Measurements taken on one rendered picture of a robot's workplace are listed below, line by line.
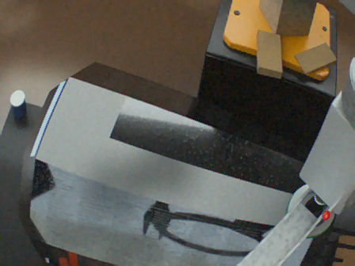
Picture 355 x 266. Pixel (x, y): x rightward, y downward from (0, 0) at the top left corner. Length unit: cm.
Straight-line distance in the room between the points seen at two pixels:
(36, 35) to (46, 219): 161
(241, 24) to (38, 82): 125
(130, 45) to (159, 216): 152
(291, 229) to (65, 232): 82
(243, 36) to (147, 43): 99
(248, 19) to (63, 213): 112
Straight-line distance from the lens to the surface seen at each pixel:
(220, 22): 271
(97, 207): 220
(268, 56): 253
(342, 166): 169
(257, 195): 219
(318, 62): 262
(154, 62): 345
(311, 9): 257
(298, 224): 201
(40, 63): 350
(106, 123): 226
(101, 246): 226
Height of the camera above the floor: 283
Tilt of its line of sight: 61 degrees down
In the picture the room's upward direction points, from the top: 9 degrees clockwise
